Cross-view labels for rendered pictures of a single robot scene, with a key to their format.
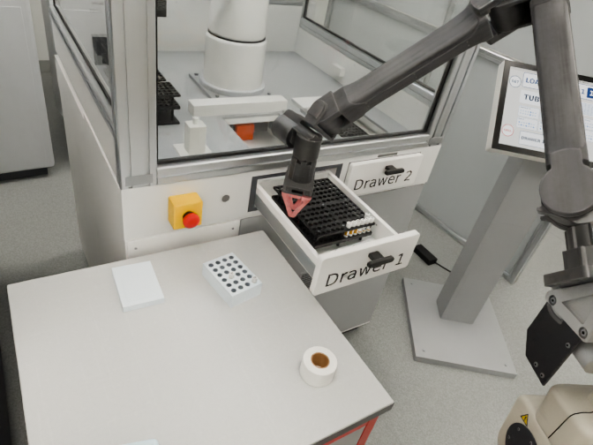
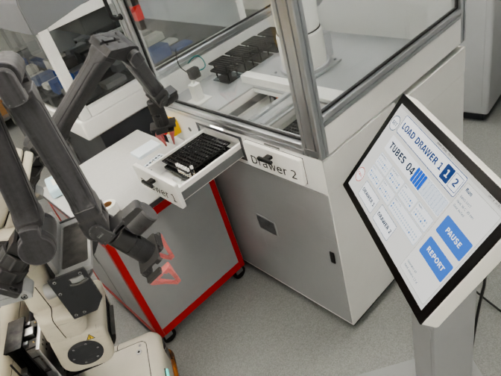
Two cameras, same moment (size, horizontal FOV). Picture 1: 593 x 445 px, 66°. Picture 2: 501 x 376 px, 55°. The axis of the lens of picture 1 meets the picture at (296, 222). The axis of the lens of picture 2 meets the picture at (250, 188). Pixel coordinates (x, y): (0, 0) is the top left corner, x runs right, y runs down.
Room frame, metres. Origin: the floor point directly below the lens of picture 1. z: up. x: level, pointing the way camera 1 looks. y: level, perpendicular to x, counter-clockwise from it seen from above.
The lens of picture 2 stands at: (1.27, -1.69, 1.84)
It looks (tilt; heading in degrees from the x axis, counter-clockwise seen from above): 36 degrees down; 94
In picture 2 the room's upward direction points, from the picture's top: 17 degrees counter-clockwise
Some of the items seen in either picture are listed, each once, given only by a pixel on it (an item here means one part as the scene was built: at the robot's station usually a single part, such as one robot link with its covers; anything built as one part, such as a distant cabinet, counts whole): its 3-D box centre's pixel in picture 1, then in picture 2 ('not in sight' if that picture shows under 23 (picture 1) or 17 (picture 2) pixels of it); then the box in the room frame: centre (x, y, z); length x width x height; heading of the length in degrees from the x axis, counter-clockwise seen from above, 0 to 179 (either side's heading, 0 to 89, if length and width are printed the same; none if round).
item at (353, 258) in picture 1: (366, 260); (158, 184); (0.84, -0.18, 0.87); 0.29 x 0.02 x 0.11; 128
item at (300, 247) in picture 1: (318, 214); (200, 157); (1.00, -0.05, 0.86); 0.40 x 0.26 x 0.06; 38
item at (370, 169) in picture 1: (383, 174); (273, 162); (1.28, -0.23, 0.87); 0.29 x 0.02 x 0.11; 128
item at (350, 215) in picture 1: (320, 214); (197, 157); (1.00, -0.06, 0.87); 0.22 x 0.18 x 0.06; 38
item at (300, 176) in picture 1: (302, 169); (160, 119); (0.90, 0.01, 1.04); 0.10 x 0.07 x 0.07; 2
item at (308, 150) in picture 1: (305, 144); (156, 105); (0.91, 0.02, 1.10); 0.07 x 0.06 x 0.07; 44
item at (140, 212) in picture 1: (238, 113); (303, 89); (1.50, 0.28, 0.87); 1.02 x 0.95 x 0.14; 128
